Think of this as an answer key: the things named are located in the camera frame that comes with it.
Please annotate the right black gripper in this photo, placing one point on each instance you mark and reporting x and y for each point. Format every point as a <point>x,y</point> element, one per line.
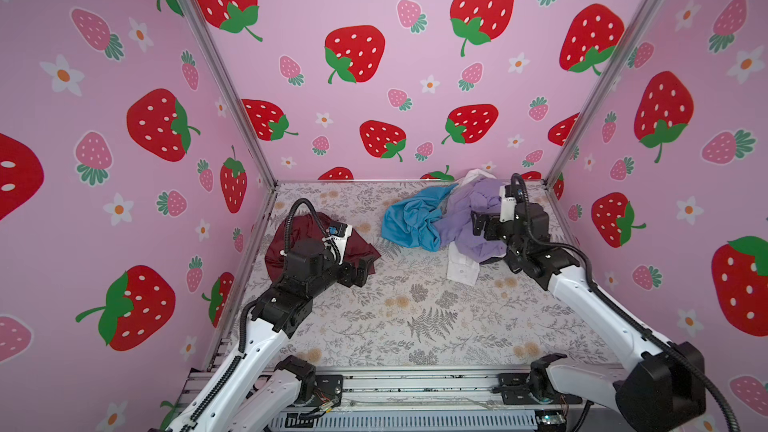
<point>480,222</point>

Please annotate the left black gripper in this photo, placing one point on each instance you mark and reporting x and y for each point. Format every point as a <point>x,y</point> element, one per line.
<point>348,279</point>

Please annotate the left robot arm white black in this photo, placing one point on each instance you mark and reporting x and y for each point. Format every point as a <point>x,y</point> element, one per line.
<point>228,401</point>

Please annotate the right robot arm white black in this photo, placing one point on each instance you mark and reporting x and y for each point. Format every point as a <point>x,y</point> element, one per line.
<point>662,385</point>

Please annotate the lavender purple cloth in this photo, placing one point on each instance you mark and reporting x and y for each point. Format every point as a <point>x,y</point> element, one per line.
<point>481,195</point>

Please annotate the white cloth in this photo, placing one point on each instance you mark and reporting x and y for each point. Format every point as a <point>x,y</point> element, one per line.
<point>461,268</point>

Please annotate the teal blue cloth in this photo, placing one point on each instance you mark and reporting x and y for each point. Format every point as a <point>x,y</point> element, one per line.
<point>410,223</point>

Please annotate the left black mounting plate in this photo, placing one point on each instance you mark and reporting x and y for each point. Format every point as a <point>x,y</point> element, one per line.
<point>284,389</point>

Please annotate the black mounting plate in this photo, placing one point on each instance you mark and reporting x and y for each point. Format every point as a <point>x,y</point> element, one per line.
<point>284,389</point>
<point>521,389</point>

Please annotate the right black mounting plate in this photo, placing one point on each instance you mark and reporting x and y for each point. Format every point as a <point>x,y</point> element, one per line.
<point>521,389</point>

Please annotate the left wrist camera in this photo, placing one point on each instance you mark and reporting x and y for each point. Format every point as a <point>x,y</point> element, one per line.
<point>339,234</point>

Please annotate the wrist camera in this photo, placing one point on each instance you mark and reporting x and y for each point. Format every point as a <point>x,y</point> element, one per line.
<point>339,234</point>
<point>508,204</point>

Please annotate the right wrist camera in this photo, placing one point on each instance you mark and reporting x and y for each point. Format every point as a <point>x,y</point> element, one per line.
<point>508,204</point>

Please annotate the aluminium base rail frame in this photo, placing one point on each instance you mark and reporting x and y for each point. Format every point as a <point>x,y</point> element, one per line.
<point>428,398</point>

